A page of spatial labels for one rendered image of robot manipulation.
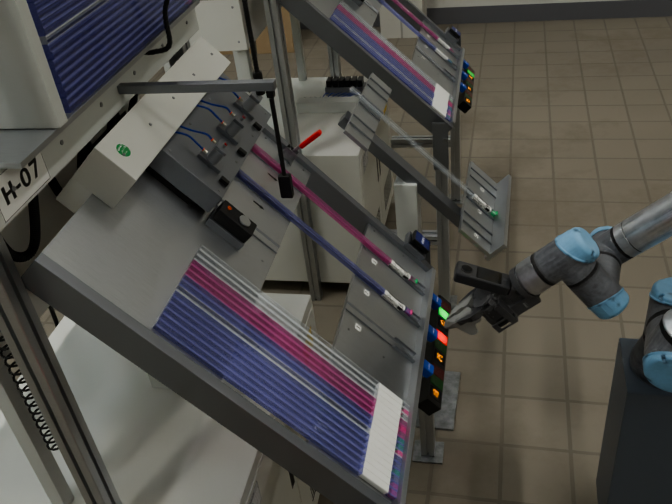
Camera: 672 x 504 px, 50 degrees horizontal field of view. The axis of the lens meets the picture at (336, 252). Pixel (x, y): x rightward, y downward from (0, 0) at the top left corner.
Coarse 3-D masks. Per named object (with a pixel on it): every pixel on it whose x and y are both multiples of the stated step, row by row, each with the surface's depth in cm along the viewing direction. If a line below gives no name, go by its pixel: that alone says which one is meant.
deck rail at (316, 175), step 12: (264, 132) 161; (300, 156) 163; (312, 168) 164; (312, 180) 166; (324, 180) 165; (324, 192) 167; (336, 192) 167; (336, 204) 168; (348, 204) 168; (360, 204) 170; (348, 216) 170; (360, 216) 169; (372, 216) 170; (360, 228) 171; (384, 228) 171; (396, 240) 171; (408, 252) 173; (420, 264) 174
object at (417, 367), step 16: (432, 272) 172; (432, 288) 168; (416, 336) 157; (416, 352) 152; (416, 368) 148; (416, 384) 144; (416, 400) 141; (416, 416) 138; (400, 480) 126; (400, 496) 123
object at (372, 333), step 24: (384, 240) 170; (360, 264) 158; (384, 264) 164; (408, 264) 171; (360, 288) 153; (384, 288) 159; (408, 288) 166; (360, 312) 148; (384, 312) 154; (336, 336) 139; (360, 336) 144; (384, 336) 149; (408, 336) 155; (360, 360) 140; (384, 360) 145; (408, 360) 150; (384, 384) 140; (408, 384) 146; (360, 480) 122
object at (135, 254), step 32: (256, 160) 153; (128, 192) 123; (160, 192) 128; (96, 224) 114; (128, 224) 119; (160, 224) 124; (192, 224) 129; (256, 224) 141; (288, 224) 148; (64, 256) 107; (96, 256) 111; (128, 256) 115; (160, 256) 119; (192, 256) 124; (224, 256) 130; (256, 256) 136; (96, 288) 107; (128, 288) 111; (160, 288) 116
